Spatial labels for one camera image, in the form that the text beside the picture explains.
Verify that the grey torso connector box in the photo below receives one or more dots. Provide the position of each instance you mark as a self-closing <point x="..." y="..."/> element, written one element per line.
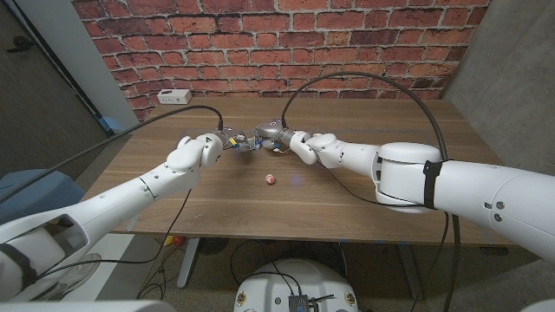
<point x="298" y="303"/>

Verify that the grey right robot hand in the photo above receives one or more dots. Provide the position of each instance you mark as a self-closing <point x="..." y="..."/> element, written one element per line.
<point x="273" y="132"/>

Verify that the grey table leg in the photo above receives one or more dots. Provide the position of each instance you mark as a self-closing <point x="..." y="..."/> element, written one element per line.
<point x="409" y="271"/>
<point x="188" y="262"/>

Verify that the printed brick wall backdrop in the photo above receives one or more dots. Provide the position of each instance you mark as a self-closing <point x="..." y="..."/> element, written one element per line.
<point x="260" y="43"/>

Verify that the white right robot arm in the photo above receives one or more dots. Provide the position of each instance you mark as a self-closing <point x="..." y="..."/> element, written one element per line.
<point x="472" y="190"/>

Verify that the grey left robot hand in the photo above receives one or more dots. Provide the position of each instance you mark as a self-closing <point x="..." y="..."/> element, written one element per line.
<point x="238" y="141"/>

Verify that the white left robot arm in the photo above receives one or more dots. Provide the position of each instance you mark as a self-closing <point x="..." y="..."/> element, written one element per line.
<point x="130" y="195"/>

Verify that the black round floor fan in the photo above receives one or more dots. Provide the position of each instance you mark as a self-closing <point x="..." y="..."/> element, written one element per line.
<point x="212" y="245"/>

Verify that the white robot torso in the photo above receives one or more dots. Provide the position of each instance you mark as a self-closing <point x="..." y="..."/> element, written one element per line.
<point x="297" y="281"/>

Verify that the dollar bill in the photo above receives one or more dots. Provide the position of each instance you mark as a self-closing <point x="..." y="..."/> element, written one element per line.
<point x="250" y="142"/>

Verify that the small red white ball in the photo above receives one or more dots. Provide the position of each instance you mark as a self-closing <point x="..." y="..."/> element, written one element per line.
<point x="270" y="179"/>

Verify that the blue upholstered seat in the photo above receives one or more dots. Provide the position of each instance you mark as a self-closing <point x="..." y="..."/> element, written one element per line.
<point x="34" y="199"/>

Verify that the grey sneaker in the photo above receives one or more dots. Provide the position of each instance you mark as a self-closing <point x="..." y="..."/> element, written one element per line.
<point x="78" y="271"/>

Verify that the white power strip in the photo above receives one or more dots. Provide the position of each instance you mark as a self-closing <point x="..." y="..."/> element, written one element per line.
<point x="174" y="96"/>

